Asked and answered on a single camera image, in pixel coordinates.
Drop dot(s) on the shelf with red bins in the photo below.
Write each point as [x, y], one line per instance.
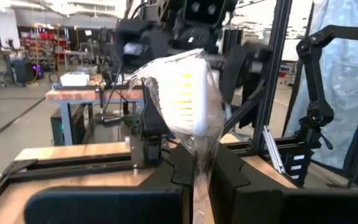
[45, 35]

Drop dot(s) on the black computer tower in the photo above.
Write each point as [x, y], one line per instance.
[57, 127]

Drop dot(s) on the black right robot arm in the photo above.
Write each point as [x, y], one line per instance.
[154, 40]

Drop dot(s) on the black waste bin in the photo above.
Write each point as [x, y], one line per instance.
[20, 70]

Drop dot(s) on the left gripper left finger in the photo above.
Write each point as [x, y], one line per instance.
[104, 208]

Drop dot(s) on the wooden top workbench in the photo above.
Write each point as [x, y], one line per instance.
[73, 95]

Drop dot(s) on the white box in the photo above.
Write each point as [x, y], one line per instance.
[75, 79]

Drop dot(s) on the orange toothbrush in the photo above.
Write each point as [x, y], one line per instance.
[185, 99]

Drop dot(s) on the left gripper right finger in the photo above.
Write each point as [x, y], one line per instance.
[291, 208]

